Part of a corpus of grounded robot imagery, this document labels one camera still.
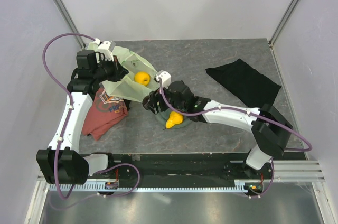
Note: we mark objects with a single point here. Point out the light green plastic bag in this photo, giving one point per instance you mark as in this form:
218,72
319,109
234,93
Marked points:
128,88

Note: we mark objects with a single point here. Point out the black folded cloth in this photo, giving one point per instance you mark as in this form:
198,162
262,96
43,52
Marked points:
250,86

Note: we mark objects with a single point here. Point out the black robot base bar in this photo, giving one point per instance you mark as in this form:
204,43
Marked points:
228,166

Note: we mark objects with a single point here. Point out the grey slotted cable duct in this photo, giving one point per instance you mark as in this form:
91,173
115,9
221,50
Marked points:
108,187

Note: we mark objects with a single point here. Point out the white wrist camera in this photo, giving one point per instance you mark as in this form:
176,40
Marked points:
164,77
104,48

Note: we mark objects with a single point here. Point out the yellow pear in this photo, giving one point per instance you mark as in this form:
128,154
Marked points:
173,120

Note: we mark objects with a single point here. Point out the grey green plate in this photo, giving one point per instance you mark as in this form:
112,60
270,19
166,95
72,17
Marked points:
162,118

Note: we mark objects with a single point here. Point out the yellow lemon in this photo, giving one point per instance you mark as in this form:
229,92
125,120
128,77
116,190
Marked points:
142,78

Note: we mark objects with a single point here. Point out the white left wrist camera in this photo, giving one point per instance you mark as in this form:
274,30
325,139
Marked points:
104,48

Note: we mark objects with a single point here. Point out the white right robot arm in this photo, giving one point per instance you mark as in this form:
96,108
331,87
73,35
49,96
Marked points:
270,129

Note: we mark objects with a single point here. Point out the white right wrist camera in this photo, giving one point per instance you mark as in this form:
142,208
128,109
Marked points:
164,77

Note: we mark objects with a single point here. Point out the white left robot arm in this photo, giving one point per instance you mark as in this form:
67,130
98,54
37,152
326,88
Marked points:
60,162

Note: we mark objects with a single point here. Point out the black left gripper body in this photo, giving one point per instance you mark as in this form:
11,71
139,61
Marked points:
109,70

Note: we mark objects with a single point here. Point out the left aluminium frame post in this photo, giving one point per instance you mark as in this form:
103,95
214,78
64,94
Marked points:
62,7

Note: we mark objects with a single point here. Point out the aluminium corner frame rail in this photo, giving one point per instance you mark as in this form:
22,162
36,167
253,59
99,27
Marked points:
283,21

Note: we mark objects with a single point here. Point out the red printed t-shirt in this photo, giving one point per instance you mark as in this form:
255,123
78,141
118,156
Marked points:
104,113

